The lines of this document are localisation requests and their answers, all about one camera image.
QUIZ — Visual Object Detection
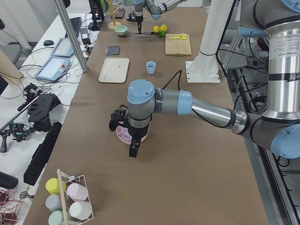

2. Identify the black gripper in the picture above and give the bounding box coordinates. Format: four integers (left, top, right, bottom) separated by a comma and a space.
129, 11, 146, 32
109, 105, 147, 158

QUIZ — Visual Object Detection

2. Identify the steel muddler black tip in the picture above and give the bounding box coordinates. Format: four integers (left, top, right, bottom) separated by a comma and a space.
134, 31, 155, 35

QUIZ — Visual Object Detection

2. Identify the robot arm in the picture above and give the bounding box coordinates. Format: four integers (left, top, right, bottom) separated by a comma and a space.
109, 0, 300, 159
134, 0, 185, 34

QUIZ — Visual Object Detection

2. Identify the steel ice scoop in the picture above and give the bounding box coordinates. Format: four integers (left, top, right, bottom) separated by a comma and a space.
126, 14, 136, 22

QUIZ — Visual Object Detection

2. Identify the clear ice cubes pile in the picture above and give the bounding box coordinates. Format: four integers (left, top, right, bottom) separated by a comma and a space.
118, 126, 132, 142

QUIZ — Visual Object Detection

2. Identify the wooden cup stand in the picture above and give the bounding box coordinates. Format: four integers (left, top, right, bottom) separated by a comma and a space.
106, 0, 121, 30

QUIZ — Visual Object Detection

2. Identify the light blue plastic cup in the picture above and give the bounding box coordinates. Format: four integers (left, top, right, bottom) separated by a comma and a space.
146, 61, 156, 75

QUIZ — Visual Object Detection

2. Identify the pink cup in rack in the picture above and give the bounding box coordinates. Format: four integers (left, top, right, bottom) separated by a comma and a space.
67, 183, 89, 202

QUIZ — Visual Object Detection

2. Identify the white cup rack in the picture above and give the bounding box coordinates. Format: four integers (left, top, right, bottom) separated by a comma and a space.
57, 169, 94, 225

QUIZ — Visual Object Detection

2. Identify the white cup in rack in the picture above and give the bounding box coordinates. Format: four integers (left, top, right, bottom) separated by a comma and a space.
69, 202, 92, 220

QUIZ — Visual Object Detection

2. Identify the yellow cup in rack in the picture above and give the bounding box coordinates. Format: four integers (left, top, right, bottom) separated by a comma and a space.
45, 178, 60, 195

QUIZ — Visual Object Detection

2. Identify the grey cup in rack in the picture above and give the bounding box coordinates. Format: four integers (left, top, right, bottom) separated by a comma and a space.
45, 194, 62, 212

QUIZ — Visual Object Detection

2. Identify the green cup in rack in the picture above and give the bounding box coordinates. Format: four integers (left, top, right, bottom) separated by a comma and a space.
48, 210, 65, 225

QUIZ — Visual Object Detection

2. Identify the pink bowl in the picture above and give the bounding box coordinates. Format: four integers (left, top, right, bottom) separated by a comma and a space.
116, 125, 150, 144

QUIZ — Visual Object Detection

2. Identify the lower whole lemon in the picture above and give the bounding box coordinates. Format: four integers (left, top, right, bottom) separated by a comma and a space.
153, 26, 160, 34

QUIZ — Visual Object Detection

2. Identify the whole lemon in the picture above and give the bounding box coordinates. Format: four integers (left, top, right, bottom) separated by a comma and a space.
153, 26, 160, 34
160, 24, 168, 32

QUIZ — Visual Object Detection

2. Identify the light green bowl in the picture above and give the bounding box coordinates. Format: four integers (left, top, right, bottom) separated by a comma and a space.
114, 25, 128, 36

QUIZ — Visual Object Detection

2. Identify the upper whole lemon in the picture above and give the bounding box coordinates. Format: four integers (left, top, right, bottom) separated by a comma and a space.
160, 24, 168, 32

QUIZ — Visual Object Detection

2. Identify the green lime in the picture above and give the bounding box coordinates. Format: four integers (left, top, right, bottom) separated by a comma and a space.
159, 30, 165, 37

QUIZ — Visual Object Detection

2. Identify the grey folded cloth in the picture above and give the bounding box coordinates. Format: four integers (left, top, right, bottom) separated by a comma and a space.
105, 45, 120, 55

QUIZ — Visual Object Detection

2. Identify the yellow plastic knife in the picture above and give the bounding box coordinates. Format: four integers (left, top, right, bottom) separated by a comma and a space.
168, 37, 187, 40

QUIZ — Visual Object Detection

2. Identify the bamboo cutting board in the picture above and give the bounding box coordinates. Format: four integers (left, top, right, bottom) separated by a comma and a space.
165, 34, 192, 56

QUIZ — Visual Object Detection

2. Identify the upper lemon slice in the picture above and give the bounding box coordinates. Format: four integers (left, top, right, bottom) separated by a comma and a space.
180, 33, 187, 38

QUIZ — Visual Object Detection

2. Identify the cream rabbit tray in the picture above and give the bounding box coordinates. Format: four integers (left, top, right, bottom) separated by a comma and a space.
98, 57, 130, 83

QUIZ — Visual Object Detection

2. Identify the black keyboard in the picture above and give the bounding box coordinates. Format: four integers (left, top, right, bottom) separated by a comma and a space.
70, 17, 82, 37

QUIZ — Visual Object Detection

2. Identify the upper teach pendant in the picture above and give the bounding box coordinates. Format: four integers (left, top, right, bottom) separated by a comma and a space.
50, 38, 74, 57

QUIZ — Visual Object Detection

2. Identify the teach pendant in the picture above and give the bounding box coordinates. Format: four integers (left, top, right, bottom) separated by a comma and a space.
34, 57, 70, 81
50, 38, 74, 57

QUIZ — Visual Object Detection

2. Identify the black computer mouse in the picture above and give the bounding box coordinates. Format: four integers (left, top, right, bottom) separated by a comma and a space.
43, 40, 54, 46

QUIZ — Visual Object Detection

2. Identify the lower teach pendant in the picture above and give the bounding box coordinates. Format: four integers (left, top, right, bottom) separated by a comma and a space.
34, 57, 70, 81

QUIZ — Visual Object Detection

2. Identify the aluminium frame post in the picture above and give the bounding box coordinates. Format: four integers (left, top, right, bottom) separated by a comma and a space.
54, 0, 88, 72

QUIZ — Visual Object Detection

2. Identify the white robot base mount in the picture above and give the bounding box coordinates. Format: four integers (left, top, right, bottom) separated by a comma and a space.
186, 0, 235, 83

